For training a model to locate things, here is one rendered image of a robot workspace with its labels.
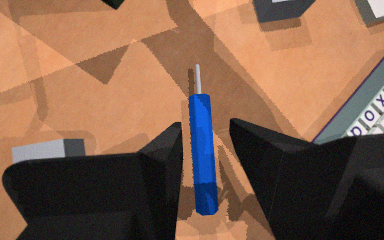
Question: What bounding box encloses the blue stylus with white tip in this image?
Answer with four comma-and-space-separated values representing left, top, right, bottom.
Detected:
189, 64, 219, 216

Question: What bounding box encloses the computer keyboard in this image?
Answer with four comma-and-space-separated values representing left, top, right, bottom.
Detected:
311, 56, 384, 145

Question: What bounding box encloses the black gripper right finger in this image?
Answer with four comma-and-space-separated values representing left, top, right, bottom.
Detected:
229, 118, 384, 240

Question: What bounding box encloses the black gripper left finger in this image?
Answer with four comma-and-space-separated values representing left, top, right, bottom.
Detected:
1, 122, 183, 240

